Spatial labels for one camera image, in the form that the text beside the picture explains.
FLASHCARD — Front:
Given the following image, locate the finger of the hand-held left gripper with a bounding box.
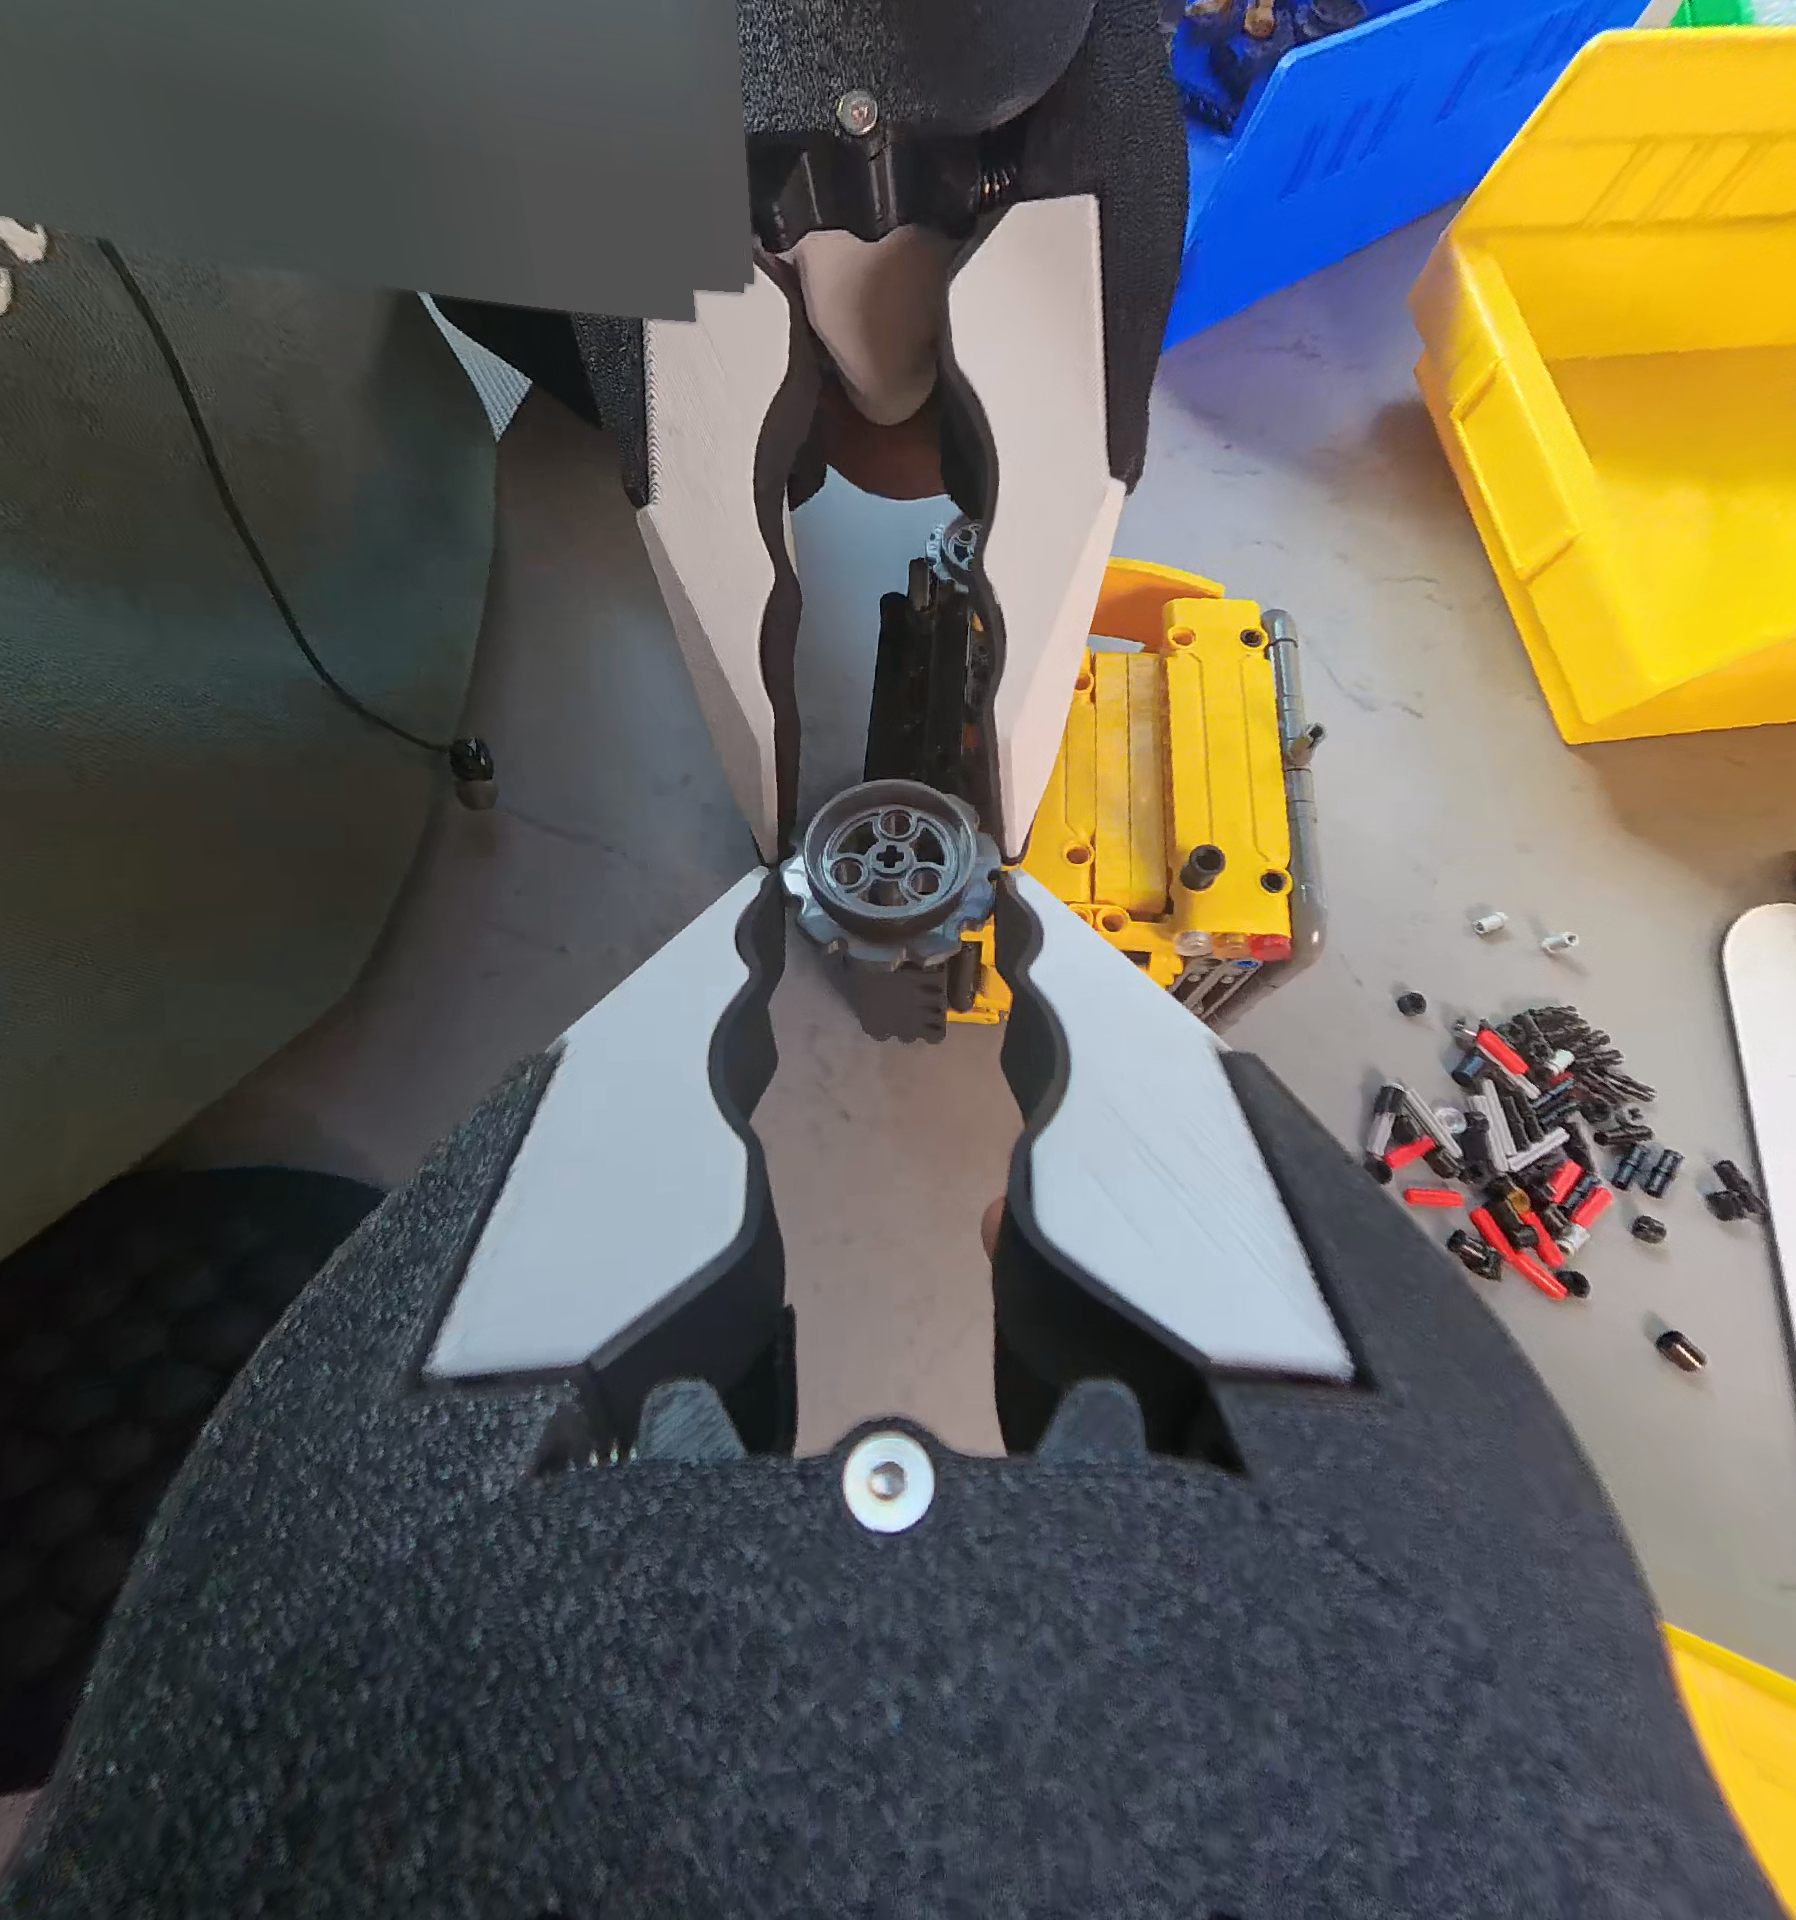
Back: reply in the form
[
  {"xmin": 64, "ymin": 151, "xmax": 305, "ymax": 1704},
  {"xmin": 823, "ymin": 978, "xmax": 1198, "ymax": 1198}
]
[
  {"xmin": 935, "ymin": 194, "xmax": 1134, "ymax": 854},
  {"xmin": 638, "ymin": 246, "xmax": 827, "ymax": 870}
]

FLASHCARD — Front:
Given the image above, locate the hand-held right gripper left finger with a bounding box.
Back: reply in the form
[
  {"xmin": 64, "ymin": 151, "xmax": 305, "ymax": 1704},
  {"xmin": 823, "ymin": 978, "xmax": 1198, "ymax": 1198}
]
[{"xmin": 421, "ymin": 870, "xmax": 803, "ymax": 1456}]

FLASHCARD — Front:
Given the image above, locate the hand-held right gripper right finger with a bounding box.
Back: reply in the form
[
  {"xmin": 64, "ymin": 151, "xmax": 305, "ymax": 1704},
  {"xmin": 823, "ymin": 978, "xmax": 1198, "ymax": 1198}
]
[{"xmin": 992, "ymin": 870, "xmax": 1356, "ymax": 1456}]

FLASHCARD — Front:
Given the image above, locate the yellow black lego model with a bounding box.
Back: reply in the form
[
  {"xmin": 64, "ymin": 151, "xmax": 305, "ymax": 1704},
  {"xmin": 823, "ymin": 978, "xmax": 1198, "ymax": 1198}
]
[{"xmin": 823, "ymin": 555, "xmax": 1327, "ymax": 1044}]

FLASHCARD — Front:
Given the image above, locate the blue plastic bin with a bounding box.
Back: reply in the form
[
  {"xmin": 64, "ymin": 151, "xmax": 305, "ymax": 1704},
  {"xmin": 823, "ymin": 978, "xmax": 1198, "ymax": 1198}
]
[{"xmin": 1162, "ymin": 0, "xmax": 1656, "ymax": 353}]

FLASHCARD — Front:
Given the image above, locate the yellow parts bin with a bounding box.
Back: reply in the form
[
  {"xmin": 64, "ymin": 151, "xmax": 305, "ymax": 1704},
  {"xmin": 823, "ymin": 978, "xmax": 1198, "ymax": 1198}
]
[
  {"xmin": 1408, "ymin": 21, "xmax": 1796, "ymax": 748},
  {"xmin": 1662, "ymin": 1623, "xmax": 1796, "ymax": 1920}
]

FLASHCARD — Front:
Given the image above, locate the heap of dark lego parts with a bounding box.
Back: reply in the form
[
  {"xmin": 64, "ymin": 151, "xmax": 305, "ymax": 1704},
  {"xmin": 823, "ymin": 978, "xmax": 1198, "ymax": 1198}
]
[{"xmin": 1170, "ymin": 0, "xmax": 1380, "ymax": 128}]

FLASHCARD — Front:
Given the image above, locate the person's left hand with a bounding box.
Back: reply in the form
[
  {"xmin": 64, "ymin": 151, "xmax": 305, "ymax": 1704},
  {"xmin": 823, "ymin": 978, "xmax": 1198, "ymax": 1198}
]
[{"xmin": 816, "ymin": 406, "xmax": 950, "ymax": 498}]

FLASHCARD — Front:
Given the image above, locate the grey mesh chair back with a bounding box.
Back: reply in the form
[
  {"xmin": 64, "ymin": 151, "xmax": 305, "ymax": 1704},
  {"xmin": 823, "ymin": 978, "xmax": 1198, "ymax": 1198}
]
[{"xmin": 417, "ymin": 293, "xmax": 536, "ymax": 445}]

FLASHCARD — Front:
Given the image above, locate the pile of black red pins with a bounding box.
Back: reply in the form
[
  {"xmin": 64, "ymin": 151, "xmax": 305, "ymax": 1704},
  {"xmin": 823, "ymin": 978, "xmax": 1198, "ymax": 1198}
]
[{"xmin": 1359, "ymin": 982, "xmax": 1773, "ymax": 1372}]

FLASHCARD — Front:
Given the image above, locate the white book stand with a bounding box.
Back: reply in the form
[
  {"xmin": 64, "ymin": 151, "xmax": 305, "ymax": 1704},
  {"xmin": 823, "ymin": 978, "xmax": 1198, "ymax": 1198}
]
[{"xmin": 1722, "ymin": 902, "xmax": 1796, "ymax": 1615}]

